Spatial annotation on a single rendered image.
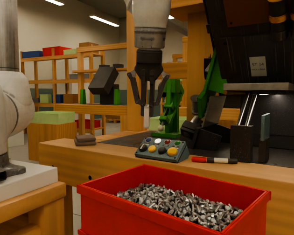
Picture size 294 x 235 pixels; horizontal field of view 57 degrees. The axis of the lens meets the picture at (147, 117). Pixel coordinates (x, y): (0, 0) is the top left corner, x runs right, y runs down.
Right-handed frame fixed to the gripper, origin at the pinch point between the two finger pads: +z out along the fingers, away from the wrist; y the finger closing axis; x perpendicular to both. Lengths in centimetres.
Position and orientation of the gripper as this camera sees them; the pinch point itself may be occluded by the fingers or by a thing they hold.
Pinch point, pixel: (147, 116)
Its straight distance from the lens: 84.4
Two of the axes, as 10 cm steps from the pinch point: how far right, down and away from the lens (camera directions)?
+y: 9.8, 0.9, -1.6
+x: 1.8, -3.0, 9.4
